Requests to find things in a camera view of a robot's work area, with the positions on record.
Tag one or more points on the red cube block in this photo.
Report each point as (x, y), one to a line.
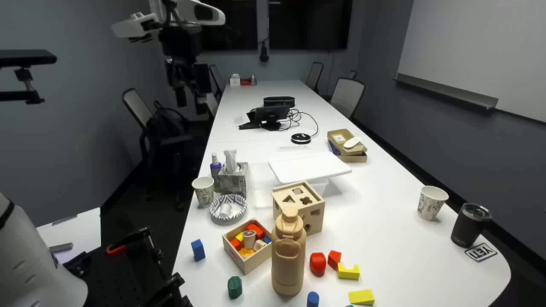
(333, 257)

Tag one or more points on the wooden shape sorter box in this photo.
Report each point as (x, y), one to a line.
(305, 199)

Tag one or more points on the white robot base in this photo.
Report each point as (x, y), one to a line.
(29, 273)

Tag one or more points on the yellow L-shaped block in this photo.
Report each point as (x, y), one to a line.
(348, 271)

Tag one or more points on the red cylinder block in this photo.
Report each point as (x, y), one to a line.
(317, 262)

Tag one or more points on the office chair far right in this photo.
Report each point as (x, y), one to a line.
(346, 95)

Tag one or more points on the tissue box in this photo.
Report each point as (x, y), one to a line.
(230, 177)

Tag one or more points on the black metal tumbler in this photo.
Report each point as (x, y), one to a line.
(471, 220)

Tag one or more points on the office chair far end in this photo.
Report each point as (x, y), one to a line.
(314, 75)

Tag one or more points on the yellow flat block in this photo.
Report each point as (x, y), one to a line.
(362, 296)

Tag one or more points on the paper cup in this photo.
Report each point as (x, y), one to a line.
(203, 187)
(430, 201)

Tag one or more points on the patterned paper plate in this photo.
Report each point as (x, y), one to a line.
(227, 208)

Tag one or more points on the black shelf bracket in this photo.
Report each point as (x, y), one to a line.
(22, 59)

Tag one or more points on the office chair with backpack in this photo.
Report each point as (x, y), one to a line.
(165, 141)

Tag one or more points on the black round puck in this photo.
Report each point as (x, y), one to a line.
(300, 138)

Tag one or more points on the paper cup right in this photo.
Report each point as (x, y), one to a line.
(430, 201)

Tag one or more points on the whiteboard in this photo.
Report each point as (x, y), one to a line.
(491, 51)

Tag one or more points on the paper cup left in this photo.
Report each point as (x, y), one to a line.
(203, 187)

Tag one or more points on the fiducial marker tag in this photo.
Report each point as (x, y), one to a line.
(479, 252)

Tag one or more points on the blue block left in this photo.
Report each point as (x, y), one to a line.
(198, 249)

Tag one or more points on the black conference device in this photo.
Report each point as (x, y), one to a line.
(268, 116)

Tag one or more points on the wooden tray of blocks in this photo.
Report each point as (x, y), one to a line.
(247, 244)

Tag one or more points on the small sanitizer bottle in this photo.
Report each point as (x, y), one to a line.
(215, 165)

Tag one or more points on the blue block front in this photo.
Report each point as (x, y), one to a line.
(312, 298)

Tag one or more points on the blue block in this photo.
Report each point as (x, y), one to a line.
(312, 298)
(198, 249)

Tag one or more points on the beige bottle with lid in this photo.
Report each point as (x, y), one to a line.
(288, 250)

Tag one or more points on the green cylinder block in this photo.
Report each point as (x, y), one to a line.
(234, 286)

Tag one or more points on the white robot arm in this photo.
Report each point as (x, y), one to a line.
(176, 24)

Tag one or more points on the wall monitor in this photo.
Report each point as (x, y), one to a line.
(293, 24)

